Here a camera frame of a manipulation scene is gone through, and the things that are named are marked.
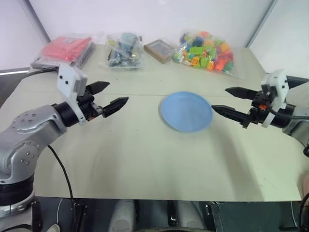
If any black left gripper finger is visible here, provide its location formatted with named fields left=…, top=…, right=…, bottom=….
left=89, top=81, right=111, bottom=96
left=102, top=96, right=129, bottom=118

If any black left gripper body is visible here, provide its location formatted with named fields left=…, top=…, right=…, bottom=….
left=76, top=84, right=105, bottom=121

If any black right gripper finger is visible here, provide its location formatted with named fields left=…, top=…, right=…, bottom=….
left=225, top=87, right=257, bottom=101
left=211, top=104, right=249, bottom=125

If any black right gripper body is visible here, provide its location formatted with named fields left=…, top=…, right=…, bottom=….
left=240, top=90, right=273, bottom=129

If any blue round plate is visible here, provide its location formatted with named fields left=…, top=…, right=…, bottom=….
left=160, top=90, right=214, bottom=133

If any bag of dark toys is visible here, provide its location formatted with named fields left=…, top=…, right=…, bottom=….
left=99, top=32, right=147, bottom=71

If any bag of red packets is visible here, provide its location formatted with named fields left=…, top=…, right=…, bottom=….
left=30, top=35, right=97, bottom=71

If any bag of colourful toy bricks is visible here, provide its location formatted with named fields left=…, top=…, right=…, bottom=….
left=172, top=29, right=246, bottom=80

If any brown framed flat box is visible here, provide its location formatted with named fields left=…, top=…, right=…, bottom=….
left=143, top=39, right=177, bottom=64

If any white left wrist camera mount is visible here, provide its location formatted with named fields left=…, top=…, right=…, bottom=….
left=57, top=64, right=88, bottom=127

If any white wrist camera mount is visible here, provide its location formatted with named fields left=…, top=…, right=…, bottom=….
left=57, top=64, right=88, bottom=127
left=261, top=69, right=289, bottom=128

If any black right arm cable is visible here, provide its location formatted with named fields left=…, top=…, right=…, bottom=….
left=265, top=95, right=309, bottom=120

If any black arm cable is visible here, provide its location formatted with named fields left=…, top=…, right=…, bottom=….
left=46, top=144, right=74, bottom=203
left=265, top=95, right=309, bottom=120

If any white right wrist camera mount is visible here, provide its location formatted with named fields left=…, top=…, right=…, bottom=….
left=261, top=69, right=289, bottom=128

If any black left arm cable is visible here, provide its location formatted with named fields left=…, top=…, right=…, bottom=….
left=46, top=144, right=74, bottom=203

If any black bracket under table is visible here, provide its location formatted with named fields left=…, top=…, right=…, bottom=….
left=205, top=200, right=222, bottom=232
left=71, top=200, right=88, bottom=232

